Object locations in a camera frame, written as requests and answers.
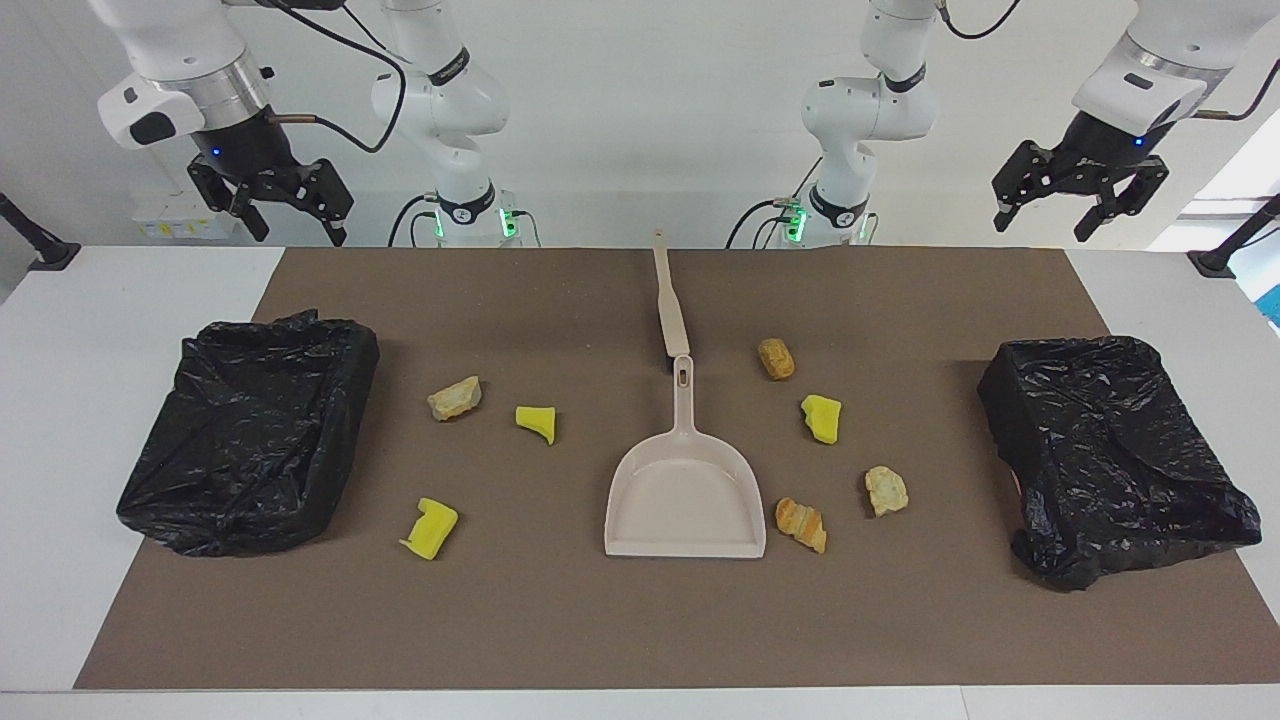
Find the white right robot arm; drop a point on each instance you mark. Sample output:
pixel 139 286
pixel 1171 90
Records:
pixel 440 100

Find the brown bread roll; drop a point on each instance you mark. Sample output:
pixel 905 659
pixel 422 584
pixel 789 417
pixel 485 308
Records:
pixel 776 358

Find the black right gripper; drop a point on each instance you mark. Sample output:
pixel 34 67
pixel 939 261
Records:
pixel 245 150

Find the black trash bag bin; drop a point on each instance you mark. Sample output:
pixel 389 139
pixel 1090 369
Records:
pixel 250 430
pixel 1110 460

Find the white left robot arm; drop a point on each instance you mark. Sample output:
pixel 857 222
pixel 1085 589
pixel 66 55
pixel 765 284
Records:
pixel 860 110

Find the blue object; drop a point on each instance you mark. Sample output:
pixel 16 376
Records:
pixel 1272 305

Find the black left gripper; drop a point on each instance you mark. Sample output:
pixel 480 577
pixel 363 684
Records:
pixel 1100 150

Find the yellow sponge wedge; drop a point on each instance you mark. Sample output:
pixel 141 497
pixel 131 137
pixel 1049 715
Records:
pixel 822 418

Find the small yellow sponge piece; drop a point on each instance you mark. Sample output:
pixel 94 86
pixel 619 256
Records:
pixel 537 422

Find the ridged croissant piece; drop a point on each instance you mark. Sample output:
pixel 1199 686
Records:
pixel 801 523

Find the white cardboard box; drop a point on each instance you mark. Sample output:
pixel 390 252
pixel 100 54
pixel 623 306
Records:
pixel 160 225

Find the notched yellow sponge piece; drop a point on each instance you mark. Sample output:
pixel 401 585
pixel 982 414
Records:
pixel 430 527

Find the pale beige bread chunk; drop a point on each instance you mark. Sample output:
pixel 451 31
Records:
pixel 886 490

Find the beige grey foam chunk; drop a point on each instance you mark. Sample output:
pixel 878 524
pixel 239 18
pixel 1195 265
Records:
pixel 455 398

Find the beige plastic dustpan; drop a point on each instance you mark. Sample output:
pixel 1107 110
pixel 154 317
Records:
pixel 685 500

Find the black camera stand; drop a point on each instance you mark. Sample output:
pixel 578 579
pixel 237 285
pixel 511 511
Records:
pixel 45 250
pixel 1225 255

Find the brown table mat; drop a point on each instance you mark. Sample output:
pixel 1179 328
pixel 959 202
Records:
pixel 640 620

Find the beige hand brush black bristles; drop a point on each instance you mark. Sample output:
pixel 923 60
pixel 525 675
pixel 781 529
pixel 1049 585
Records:
pixel 670 310

